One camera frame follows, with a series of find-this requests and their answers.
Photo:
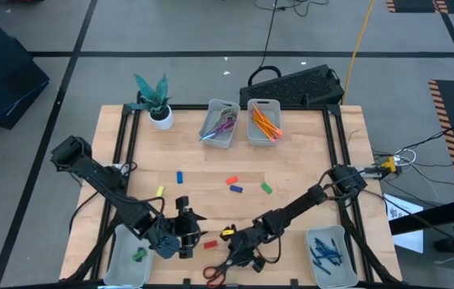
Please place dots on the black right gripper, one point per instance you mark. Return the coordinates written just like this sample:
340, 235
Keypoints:
246, 241

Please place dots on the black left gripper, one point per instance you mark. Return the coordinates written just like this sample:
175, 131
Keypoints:
170, 237

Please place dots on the red eraser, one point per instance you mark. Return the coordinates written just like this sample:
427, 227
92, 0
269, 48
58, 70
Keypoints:
210, 244

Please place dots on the black and red scissors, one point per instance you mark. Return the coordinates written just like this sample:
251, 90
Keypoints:
214, 277

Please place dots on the yellow eraser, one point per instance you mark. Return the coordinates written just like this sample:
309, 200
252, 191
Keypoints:
160, 191

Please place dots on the purple eraser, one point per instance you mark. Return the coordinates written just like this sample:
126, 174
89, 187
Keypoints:
236, 188

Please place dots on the orange eraser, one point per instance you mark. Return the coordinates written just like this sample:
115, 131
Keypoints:
232, 180

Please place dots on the green eraser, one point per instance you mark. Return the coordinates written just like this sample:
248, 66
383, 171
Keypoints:
267, 188
137, 255

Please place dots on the purple scissors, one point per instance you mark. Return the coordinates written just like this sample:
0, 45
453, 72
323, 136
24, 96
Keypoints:
224, 127

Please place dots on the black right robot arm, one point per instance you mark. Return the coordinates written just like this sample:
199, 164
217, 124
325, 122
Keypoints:
303, 200

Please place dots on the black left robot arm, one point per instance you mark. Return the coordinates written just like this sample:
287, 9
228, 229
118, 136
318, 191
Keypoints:
102, 180

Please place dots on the grey plastic bin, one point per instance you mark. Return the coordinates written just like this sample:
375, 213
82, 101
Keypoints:
124, 269
226, 140
347, 277
256, 140

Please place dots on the green plant in white pot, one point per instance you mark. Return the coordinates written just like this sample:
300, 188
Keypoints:
162, 120

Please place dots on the white sheet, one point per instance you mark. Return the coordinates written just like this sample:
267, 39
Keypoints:
411, 241

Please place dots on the black beam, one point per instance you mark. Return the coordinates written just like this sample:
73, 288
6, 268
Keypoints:
431, 218

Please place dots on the black floor mat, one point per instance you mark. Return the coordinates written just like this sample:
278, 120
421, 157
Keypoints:
1, 76

